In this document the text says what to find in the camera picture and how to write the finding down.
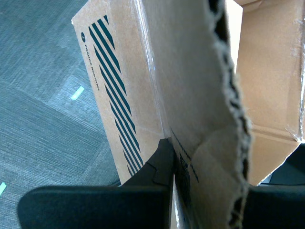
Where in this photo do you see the brown cardboard box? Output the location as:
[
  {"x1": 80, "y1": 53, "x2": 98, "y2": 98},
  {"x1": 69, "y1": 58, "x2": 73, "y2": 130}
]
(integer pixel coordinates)
[{"x1": 71, "y1": 0, "x2": 305, "y2": 229}]

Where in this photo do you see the light wooden block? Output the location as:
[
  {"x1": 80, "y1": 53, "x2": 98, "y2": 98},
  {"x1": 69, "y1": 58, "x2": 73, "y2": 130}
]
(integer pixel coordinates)
[{"x1": 225, "y1": 0, "x2": 244, "y2": 75}]

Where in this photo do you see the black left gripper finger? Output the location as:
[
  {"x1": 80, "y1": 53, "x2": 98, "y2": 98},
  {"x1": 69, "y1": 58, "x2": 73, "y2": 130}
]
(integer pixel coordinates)
[
  {"x1": 243, "y1": 185, "x2": 305, "y2": 229},
  {"x1": 17, "y1": 138, "x2": 176, "y2": 229}
]

